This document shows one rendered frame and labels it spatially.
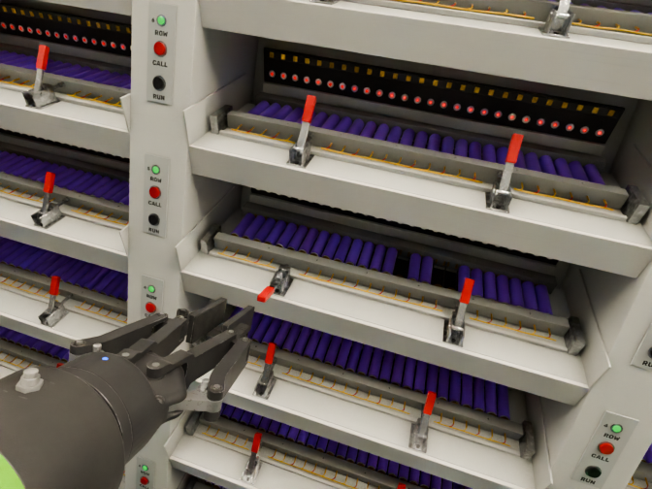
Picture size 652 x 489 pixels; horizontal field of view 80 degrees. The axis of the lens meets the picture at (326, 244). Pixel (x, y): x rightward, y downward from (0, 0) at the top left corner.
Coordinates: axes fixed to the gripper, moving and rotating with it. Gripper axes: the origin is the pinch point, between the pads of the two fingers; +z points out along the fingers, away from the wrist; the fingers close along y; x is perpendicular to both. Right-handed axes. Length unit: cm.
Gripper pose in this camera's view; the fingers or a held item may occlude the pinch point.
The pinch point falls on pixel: (222, 322)
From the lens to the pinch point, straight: 44.9
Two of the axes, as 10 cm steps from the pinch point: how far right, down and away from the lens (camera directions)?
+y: 9.6, 2.4, -1.7
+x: 2.1, -9.6, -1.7
